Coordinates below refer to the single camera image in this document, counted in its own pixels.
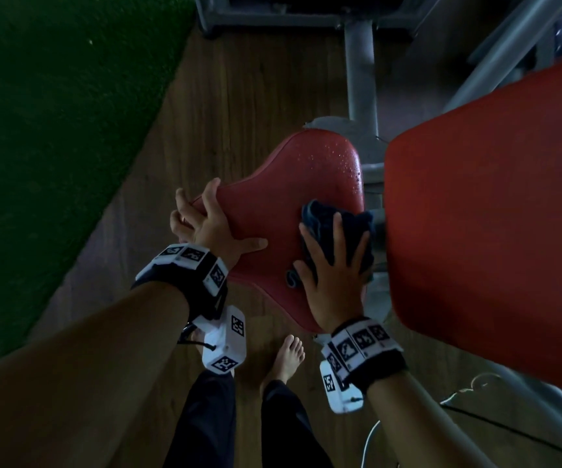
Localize person's right forearm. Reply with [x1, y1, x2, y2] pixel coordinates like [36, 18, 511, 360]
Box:
[366, 372, 496, 468]

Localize marker wristband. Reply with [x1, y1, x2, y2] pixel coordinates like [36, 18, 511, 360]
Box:
[320, 316, 408, 393]
[132, 243, 231, 321]

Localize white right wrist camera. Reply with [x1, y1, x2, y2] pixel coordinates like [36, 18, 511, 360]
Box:
[319, 360, 363, 415]

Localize blue cleaning cloth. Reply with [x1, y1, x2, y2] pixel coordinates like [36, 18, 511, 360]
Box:
[285, 199, 377, 289]

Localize beige rope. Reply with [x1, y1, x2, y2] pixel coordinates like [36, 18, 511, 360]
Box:
[439, 372, 504, 408]

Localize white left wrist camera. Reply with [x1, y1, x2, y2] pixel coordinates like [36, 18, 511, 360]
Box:
[190, 305, 248, 376]

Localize person's left forearm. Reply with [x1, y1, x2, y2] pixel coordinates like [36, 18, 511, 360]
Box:
[0, 282, 192, 468]

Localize thin black cable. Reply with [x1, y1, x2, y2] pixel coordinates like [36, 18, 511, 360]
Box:
[439, 404, 562, 452]

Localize person's right hand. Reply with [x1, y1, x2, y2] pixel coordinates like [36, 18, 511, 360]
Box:
[293, 211, 374, 333]

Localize person's dark trousers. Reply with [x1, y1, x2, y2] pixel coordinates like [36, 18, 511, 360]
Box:
[163, 370, 333, 468]

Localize large red backrest pad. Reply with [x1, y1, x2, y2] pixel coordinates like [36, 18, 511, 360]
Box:
[384, 53, 562, 400]

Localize person's right foot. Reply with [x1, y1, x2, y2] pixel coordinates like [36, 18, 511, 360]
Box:
[259, 334, 306, 395]

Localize right marker wristband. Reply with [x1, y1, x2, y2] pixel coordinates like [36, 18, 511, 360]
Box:
[320, 316, 408, 393]

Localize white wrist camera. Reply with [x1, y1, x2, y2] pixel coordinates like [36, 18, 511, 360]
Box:
[190, 305, 248, 376]
[319, 360, 363, 415]

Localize red saddle-shaped seat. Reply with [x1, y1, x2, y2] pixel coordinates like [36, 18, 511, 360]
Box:
[190, 130, 367, 335]

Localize green turf mat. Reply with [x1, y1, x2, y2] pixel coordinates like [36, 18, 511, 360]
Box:
[0, 0, 199, 371]

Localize person's left hand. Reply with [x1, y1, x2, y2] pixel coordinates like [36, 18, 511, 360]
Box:
[170, 177, 268, 268]

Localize left marker wristband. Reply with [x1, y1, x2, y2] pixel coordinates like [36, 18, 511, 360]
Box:
[132, 243, 231, 321]

